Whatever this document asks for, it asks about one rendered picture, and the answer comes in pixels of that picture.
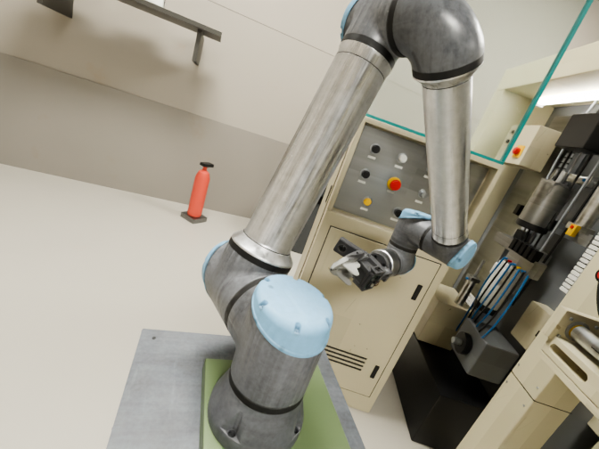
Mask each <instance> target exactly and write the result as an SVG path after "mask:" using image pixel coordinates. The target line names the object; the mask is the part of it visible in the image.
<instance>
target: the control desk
mask: <svg viewBox="0 0 599 449"><path fill-rule="evenodd" d="M504 168H505V166H503V165H500V164H497V163H496V162H493V161H490V160H487V159H483V158H481V157H478V156H475V155H473V154H471V155H470V180H469V205H468V232H469V231H470V230H471V228H472V226H473V224H474V222H475V220H476V218H477V217H478V215H479V213H480V211H481V210H482V208H483V206H484V204H485V202H486V201H487V199H488V196H489V194H490V193H491V192H492V190H493V188H494V186H495V184H496V182H497V180H498V178H499V176H501V174H502V172H503V170H504ZM405 208H410V209H413V210H417V211H420V212H423V213H426V214H428V215H430V214H431V205H430V193H429V179H428V167H427V153H426V141H425V137H423V136H420V135H416V134H414V133H411V132H408V131H406V130H403V129H401V128H398V127H394V126H391V125H389V124H386V123H383V122H381V121H379V120H376V119H373V118H368V117H367V116H365V117H364V119H363V121H362V123H361V125H360V126H359V128H358V130H357V132H356V133H355V135H354V137H353V139H352V141H351V143H350V144H349V147H348V148H347V150H346V151H345V153H344V155H343V157H342V159H341V161H340V163H339V165H338V166H337V168H336V169H335V171H334V173H333V175H332V177H331V179H330V181H329V183H328V185H327V188H326V191H325V193H324V197H323V199H322V202H321V205H320V208H319V209H318V212H317V215H316V219H315V222H314V223H313V226H312V229H311V231H310V234H309V236H308V240H307V243H306V246H305V248H304V250H303V253H302V255H301V258H300V261H299V264H298V267H297V269H296V272H295V274H294V276H293V279H294V280H296V281H297V280H298V279H301V280H303V281H305V282H308V283H309V284H311V285H312V286H314V287H315V288H317V289H318V290H319V291H320V292H321V293H322V294H323V295H324V298H325V299H327V300H328V302H329V304H330V306H331V308H332V314H333V321H332V327H331V330H330V335H329V339H328V342H327V344H326V346H325V348H324V350H325V353H326V354H327V357H328V359H329V361H330V364H331V366H332V369H333V372H334V374H335V376H336V379H337V381H338V383H339V385H340V387H341V391H342V394H343V395H344V397H345V400H346V402H347V405H348V406H349V407H352V408H355V409H358V410H360V411H363V412H370V410H371V408H372V406H373V404H374V402H375V400H376V398H377V396H378V395H379V394H380V392H381V390H382V388H383V386H384V384H385V382H386V380H387V379H388V377H389V376H390V373H391V372H392V370H393V368H394V366H395V364H396V363H397V361H398V359H399V357H400V355H401V354H402V352H403V350H404V348H405V346H406V344H407V342H408V340H409V339H410V338H411V336H412V334H413V332H414V330H415V328H416V326H417V324H418V322H419V321H420V320H421V318H422V316H423V313H424V312H425V310H426V308H427V306H428V305H429V304H430V302H431V299H432V297H433V296H434V294H435V292H436V290H437V288H438V287H439V285H440V283H441V281H442V279H443V278H444V276H445V274H446V272H447V270H448V268H449V266H447V265H445V264H444V263H442V262H440V261H439V260H438V259H436V258H434V257H432V256H430V255H429V254H427V253H425V252H423V251H422V250H420V249H418V250H417V252H416V254H415V256H416V263H415V266H414V268H413V269H412V270H411V271H410V272H408V273H406V274H402V275H397V276H393V277H390V278H389V279H388V280H387V281H386V282H383V281H382V280H380V282H378V283H379V284H378V283H377V284H378V285H377V284H375V285H377V286H374V287H373V288H372V289H370V290H365V291H361V290H360V289H359V288H358V286H357V285H356V284H355V283H354V282H353V278H349V279H350V281H351V285H349V286H348V285H347V284H345V283H344V282H343V281H342V280H341V279H340V278H339V277H337V276H335V275H333V274H332V273H331V272H330V268H331V266H332V264H333V263H335V262H336V261H338V260H339V259H341V258H343V256H341V255H340V254H338V253H336V252H335V251H333V248H334V247H335V245H336V243H337V242H338V240H339V239H340V237H344V238H345V239H347V240H348V241H350V242H352V243H354V244H355V245H357V246H358V247H359V248H361V249H363V250H364V251H366V252H367V253H369V254H370V253H371V252H372V251H373V250H376V249H386V248H387V245H388V243H389V241H390V237H391V235H392V233H393V231H394V229H395V226H396V224H397V222H398V218H399V217H400V215H401V213H402V211H403V210H404V209H405Z"/></svg>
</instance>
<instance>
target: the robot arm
mask: <svg viewBox="0 0 599 449"><path fill-rule="evenodd" d="M484 49H485V44H484V36H483V33H482V30H481V27H480V23H479V21H478V19H477V17H476V15H475V13H474V11H473V9H472V8H471V7H470V6H469V4H468V3H467V2H466V0H352V1H351V2H350V3H349V5H348V7H347V8H346V10H345V12H344V14H343V16H342V19H341V43H340V45H339V50H338V52H337V53H336V55H335V57H334V59H333V61H332V64H331V65H330V67H329V69H328V70H327V72H326V74H325V76H324V79H323V81H322V83H321V85H320V86H319V88H318V89H317V91H316V94H315V96H314V98H313V100H312V102H311V103H310V105H309V107H308V110H307V111H306V113H305V115H304V117H303V119H302V120H301V122H300V124H299V127H298V129H297V131H296V133H295V134H294V136H293V137H292V139H291V142H290V144H289V146H288V148H287V150H286V152H285V153H284V155H283V157H282V159H281V161H280V163H279V165H278V167H277V169H276V171H275V173H274V175H273V177H272V179H271V180H270V182H269V184H268V186H267V188H266V190H265V192H264V194H263V196H262V198H261V200H260V202H259V203H258V205H257V207H256V209H255V211H254V213H253V215H252V217H251V219H250V221H249V223H248V225H247V226H246V228H245V229H243V230H240V231H237V232H234V233H233V234H232V236H231V238H230V240H228V241H222V242H220V243H219V244H218V245H216V246H215V247H214V248H213V249H212V250H211V251H210V252H209V254H208V255H207V256H206V258H205V261H204V263H203V265H202V270H201V276H202V280H203V283H204V287H205V290H206V292H207V294H208V295H209V297H210V298H211V300H212V302H213V304H214V306H215V308H216V309H217V311H218V313H219V315H220V317H221V318H222V320H223V322H224V324H225V326H226V328H227V329H228V331H229V333H230V335H231V337H232V338H233V340H234V343H235V347H236V349H235V353H234V358H233V361H232V364H231V367H230V368H229V369H228V370H227V371H226V372H225V374H224V375H223V376H222V377H221V378H220V379H219V380H218V381H217V383H216V385H215V386H214V388H213V389H212V392H211V395H210V398H209V403H208V410H207V414H208V422H209V426H210V429H211V431H212V433H213V435H214V437H215V438H216V440H217V441H218V442H219V443H220V444H221V445H222V446H223V447H224V448H225V449H291V448H292V447H293V445H294V444H295V442H296V441H297V439H298V436H299V434H300V431H301V428H302V424H303V419H304V408H303V396H304V395H305V393H306V390H307V388H308V384H309V382H310V380H311V378H312V376H313V373H314V371H315V369H316V366H317V364H318V361H319V359H320V357H321V354H322V353H323V351H324V348H325V346H326V344H327V342H328V339H329V335H330V330H331V327H332V321H333V314H332V308H331V306H330V304H329V302H328V300H327V299H325V298H324V295H323V294H322V293H321V292H320V291H319V290H318V289H317V288H315V287H314V286H312V285H311V284H309V283H308V282H305V281H303V280H301V279H298V280H297V281H296V280H294V279H293V277H292V276H290V275H288V273H289V271H290V270H291V268H292V266H293V262H292V259H291V249H292V247H293V246H294V244H295V242H296V240H297V239H298V238H299V236H300V233H301V231H302V230H303V228H304V226H305V224H306V222H307V221H308V219H309V217H310V215H311V213H312V212H313V210H314V208H315V206H316V204H317V202H318V201H319V199H320V197H321V195H322V194H323V192H324V189H325V187H326V186H327V184H328V183H329V181H330V179H331V177H332V175H333V173H334V171H335V169H336V168H337V166H338V165H339V163H340V161H341V159H342V157H343V155H344V153H345V151H346V150H347V148H348V147H349V144H350V143H351V141H352V139H353V137H354V135H355V133H356V132H357V130H358V128H359V126H360V125H361V123H362V121H363V119H364V117H365V115H366V113H367V112H368V110H369V108H370V107H371V105H372V103H373V100H374V98H375V97H376V95H377V94H378V92H379V90H380V89H381V87H382V84H383V82H384V81H385V79H386V77H387V76H388V75H389V74H390V73H391V71H392V69H393V68H394V66H395V64H396V62H397V60H398V59H399V58H407V59H408V60H409V61H410V63H411V67H412V76H413V79H414V80H416V81H417V82H419V83H421V84H422V90H423V115H424V128H425V141H426V153H427V167H428V179H429V193H430V205H431V214H430V215H428V214H426V213H423V212H420V211H417V210H413V209H410V208H405V209H404V210H403V211H402V213H401V215H400V217H399V218H398V222H397V224H396V226H395V229H394V231H393V233H392V235H391V237H390V241H389V243H388V245H387V248H386V249H376V250H373V251H372V252H371V253H370V254H369V253H367V252H366V251H364V250H363V249H361V248H359V247H358V246H357V245H355V244H354V243H352V242H350V241H348V240H347V239H345V238H344V237H340V239H339V240H338V242H337V243H336V245H335V247H334V248H333V251H335V252H336V253H338V254H340V255H341V256H343V258H341V259H339V260H338V261H336V262H335V263H333V264H332V266H331V268H330V272H331V273H332V274H333V275H335V276H337V277H339V278H340V279H341V280H342V281H343V282H344V283H345V284H347V285H348V286H349V285H351V281H350V279H349V278H353V282H354V283H355V284H356V285H357V286H358V288H359V289H360V290H361V291H365V290H370V289H372V288H373V287H374V286H377V285H378V284H379V283H378V282H380V280H382V281H383V282H386V281H387V280H388V279H389V278H390V277H393V276H397V275H402V274H406V273H408V272H410V271H411V270H412V269H413V268H414V266H415V263H416V256H415V254H416V252H417V250H418V249H420V250H422V251H423V252H425V253H427V254H429V255H430V256H432V257H434V258H436V259H438V260H439V261H440V262H442V263H444V264H445V265H447V266H450V267H452V268H454V269H461V268H463V267H464V266H465V265H467V264H468V262H469V261H470V260H471V259H472V257H473V255H474V253H475V251H476V248H477V244H476V242H474V241H473V240H469V239H468V237H469V234H468V233H469V232H468V205H469V180H470V155H471V131H472V81H473V73H474V72H475V71H476V70H477V69H478V68H479V67H480V66H481V65H482V64H483V62H484ZM377 283H378V284H377ZM375 284H377V285H375Z"/></svg>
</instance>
